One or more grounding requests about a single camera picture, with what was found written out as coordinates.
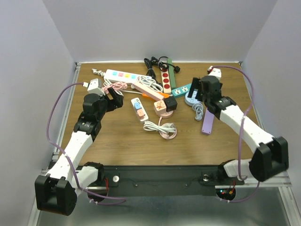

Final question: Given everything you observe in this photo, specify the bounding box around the blue plug adapter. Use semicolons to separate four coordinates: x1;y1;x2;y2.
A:
134;102;142;110

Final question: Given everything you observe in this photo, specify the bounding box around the small white power strip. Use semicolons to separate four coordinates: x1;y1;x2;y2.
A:
131;97;149;123

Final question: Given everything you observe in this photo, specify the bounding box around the pink plug adapter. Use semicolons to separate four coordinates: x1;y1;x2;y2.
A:
137;109;145;119

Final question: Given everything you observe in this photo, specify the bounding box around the black cube socket adapter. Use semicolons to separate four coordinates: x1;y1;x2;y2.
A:
164;96;177;112

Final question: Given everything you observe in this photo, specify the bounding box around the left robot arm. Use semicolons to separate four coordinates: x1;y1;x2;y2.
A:
34;88;123;216

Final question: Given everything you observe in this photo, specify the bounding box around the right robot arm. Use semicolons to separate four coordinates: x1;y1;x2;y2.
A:
188;75;289;184

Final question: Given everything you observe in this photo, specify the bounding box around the blue round socket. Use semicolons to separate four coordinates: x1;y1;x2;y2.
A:
184;90;201;106

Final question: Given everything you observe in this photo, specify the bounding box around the white colourful power strip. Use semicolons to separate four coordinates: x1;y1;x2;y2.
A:
103;69;142;84

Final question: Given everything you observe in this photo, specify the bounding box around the teal power strip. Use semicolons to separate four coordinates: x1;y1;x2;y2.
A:
172;83;191;98

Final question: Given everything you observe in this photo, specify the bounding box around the pink power strip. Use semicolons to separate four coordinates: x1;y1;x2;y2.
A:
132;82;164;101

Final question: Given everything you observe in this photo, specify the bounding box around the purple power strip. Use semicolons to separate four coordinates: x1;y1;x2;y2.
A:
201;109;214;135

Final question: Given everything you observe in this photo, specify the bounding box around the orange power strip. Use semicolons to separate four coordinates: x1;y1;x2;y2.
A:
142;92;169;99

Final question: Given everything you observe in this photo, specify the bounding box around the green power strip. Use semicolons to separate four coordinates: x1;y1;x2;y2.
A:
166;58;176;89

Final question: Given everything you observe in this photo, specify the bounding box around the beige red power strip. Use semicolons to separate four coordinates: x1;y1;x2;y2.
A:
158;61;172;95

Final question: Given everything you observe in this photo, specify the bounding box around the pink round socket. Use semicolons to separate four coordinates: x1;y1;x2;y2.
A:
158;111;174;119

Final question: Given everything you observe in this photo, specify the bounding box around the pink cube adapter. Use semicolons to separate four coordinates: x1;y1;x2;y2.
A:
154;100;166;116

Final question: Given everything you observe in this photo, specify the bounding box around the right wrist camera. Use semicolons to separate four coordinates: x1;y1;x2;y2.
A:
207;66;222;80

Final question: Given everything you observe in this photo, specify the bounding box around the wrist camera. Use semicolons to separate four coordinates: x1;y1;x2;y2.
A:
87;79;105;96
207;66;222;80

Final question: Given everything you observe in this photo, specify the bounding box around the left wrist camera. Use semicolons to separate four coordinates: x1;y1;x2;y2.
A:
87;79;105;96

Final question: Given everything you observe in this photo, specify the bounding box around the white cord bundle centre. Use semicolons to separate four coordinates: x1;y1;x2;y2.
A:
136;75;164;94

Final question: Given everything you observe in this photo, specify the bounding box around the black cord bundle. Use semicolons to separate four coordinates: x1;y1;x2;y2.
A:
143;56;182;79

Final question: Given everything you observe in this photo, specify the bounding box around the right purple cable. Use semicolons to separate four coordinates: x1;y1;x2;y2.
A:
220;65;261;203

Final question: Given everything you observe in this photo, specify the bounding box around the purple cable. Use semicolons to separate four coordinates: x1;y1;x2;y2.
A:
220;65;261;203
46;82;127;206

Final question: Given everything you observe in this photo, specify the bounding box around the pink cord loop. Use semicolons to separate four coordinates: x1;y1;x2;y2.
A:
157;116;177;140

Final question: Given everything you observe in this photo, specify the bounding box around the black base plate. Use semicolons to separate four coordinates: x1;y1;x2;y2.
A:
88;165;243;197

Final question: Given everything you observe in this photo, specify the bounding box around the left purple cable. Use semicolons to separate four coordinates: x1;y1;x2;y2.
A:
46;82;127;206

